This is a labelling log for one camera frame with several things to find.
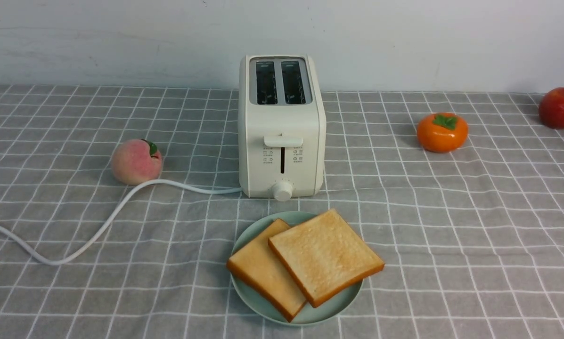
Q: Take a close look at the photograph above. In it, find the toast slice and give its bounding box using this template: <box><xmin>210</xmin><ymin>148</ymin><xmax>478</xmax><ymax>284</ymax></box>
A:
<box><xmin>268</xmin><ymin>209</ymin><xmax>385</xmax><ymax>307</ymax></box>
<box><xmin>226</xmin><ymin>218</ymin><xmax>307</xmax><ymax>323</ymax></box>

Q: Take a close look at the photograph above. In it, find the white two-slot toaster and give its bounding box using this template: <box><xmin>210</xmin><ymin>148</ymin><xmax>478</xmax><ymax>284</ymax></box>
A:
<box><xmin>237</xmin><ymin>55</ymin><xmax>327</xmax><ymax>202</ymax></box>

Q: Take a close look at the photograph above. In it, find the pink peach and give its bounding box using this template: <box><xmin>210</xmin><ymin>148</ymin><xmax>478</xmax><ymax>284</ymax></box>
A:
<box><xmin>110</xmin><ymin>139</ymin><xmax>163</xmax><ymax>186</ymax></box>

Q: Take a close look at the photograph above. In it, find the light green round plate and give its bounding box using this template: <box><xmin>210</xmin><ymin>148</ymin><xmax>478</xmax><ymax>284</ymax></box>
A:
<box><xmin>231</xmin><ymin>210</ymin><xmax>363</xmax><ymax>327</ymax></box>

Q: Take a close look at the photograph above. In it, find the orange persimmon fruit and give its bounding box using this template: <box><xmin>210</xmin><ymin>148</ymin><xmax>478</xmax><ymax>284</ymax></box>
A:
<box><xmin>416</xmin><ymin>112</ymin><xmax>469</xmax><ymax>153</ymax></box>

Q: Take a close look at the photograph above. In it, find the grey checkered tablecloth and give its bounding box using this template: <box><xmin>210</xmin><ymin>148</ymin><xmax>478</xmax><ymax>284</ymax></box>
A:
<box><xmin>0</xmin><ymin>84</ymin><xmax>564</xmax><ymax>339</ymax></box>

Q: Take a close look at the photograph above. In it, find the red apple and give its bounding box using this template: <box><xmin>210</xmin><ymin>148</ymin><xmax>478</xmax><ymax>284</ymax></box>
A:
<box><xmin>538</xmin><ymin>87</ymin><xmax>564</xmax><ymax>129</ymax></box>

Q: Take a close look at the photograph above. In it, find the white toaster power cord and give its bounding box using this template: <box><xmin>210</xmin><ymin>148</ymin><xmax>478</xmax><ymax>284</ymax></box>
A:
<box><xmin>0</xmin><ymin>179</ymin><xmax>243</xmax><ymax>266</ymax></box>

